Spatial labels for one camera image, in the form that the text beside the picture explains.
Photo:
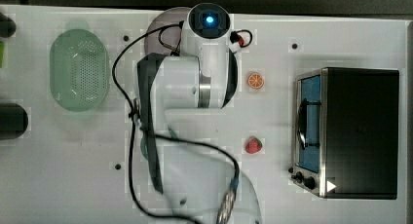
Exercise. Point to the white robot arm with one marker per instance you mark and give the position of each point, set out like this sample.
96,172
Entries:
200,189

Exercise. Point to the dark object top left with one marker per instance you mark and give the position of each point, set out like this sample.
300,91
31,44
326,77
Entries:
7,26

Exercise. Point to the green perforated colander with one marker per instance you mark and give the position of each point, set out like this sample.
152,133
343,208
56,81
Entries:
79,68

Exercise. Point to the silver toaster oven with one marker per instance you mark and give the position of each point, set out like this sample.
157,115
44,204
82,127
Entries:
346,133

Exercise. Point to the pale purple plate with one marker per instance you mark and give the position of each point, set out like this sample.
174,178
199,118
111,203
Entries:
166,41

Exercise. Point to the black round pot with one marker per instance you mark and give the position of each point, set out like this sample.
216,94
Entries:
13,121

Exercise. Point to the small red tomato toy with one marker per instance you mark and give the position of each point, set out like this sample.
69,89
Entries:
240,40

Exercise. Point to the orange slice toy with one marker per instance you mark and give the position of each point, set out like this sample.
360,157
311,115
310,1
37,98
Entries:
255,80

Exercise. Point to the red strawberry toy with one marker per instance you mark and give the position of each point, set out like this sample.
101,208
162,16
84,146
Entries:
253,145

